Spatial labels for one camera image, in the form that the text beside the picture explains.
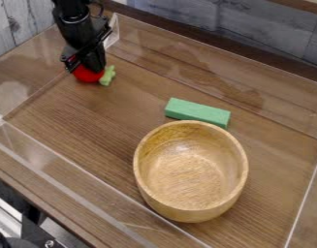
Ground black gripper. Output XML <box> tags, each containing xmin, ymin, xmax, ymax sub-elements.
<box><xmin>58</xmin><ymin>15</ymin><xmax>111</xmax><ymax>73</ymax></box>

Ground red plush strawberry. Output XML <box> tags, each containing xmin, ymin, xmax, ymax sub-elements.
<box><xmin>66</xmin><ymin>55</ymin><xmax>116</xmax><ymax>86</ymax></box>

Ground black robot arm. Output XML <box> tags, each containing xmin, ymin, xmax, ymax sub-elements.
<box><xmin>52</xmin><ymin>0</ymin><xmax>112</xmax><ymax>73</ymax></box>

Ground green foam block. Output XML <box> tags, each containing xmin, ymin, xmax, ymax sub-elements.
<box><xmin>164</xmin><ymin>98</ymin><xmax>230</xmax><ymax>129</ymax></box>

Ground wooden bowl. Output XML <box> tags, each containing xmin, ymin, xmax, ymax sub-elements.
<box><xmin>133</xmin><ymin>120</ymin><xmax>250</xmax><ymax>223</ymax></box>

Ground clear acrylic enclosure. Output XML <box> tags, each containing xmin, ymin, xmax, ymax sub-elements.
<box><xmin>0</xmin><ymin>17</ymin><xmax>317</xmax><ymax>248</ymax></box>

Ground black metal bracket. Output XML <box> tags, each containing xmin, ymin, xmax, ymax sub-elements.
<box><xmin>20</xmin><ymin>216</ymin><xmax>65</xmax><ymax>248</ymax></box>

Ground black cable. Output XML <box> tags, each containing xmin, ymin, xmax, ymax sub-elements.
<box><xmin>0</xmin><ymin>228</ymin><xmax>13</xmax><ymax>248</ymax></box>

